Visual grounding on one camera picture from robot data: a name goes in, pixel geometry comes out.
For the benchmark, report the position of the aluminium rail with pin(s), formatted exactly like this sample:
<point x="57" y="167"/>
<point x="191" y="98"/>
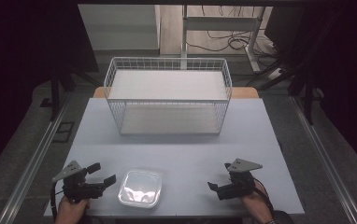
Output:
<point x="329" y="161"/>
<point x="30" y="163"/>

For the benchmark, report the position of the black floor bracket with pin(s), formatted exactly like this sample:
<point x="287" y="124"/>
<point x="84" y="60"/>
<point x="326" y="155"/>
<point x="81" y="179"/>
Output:
<point x="64" y="132"/>

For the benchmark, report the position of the white power strip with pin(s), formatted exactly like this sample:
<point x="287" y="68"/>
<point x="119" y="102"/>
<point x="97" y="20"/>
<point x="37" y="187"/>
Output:
<point x="274" y="73"/>

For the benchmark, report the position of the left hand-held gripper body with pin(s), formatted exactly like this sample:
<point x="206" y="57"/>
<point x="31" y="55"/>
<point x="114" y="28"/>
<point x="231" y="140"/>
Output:
<point x="77" y="188"/>

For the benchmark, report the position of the black metal stand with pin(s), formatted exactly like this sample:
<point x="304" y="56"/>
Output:
<point x="308" y="90"/>
<point x="55" y="93"/>

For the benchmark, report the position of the white metal desk frame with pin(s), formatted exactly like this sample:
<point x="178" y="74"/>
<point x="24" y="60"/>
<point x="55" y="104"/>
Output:
<point x="220" y="23"/>

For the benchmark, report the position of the clear plastic container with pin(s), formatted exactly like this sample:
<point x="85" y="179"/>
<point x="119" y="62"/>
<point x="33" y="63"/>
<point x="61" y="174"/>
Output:
<point x="140" y="188"/>

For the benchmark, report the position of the person's left hand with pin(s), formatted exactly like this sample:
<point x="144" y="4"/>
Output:
<point x="70" y="211"/>

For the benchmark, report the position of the person's right hand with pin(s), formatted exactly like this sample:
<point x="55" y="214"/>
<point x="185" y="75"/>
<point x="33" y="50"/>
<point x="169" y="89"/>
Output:
<point x="257" y="203"/>

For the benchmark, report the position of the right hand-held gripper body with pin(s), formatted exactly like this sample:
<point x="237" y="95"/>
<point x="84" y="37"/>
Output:
<point x="240" y="183"/>

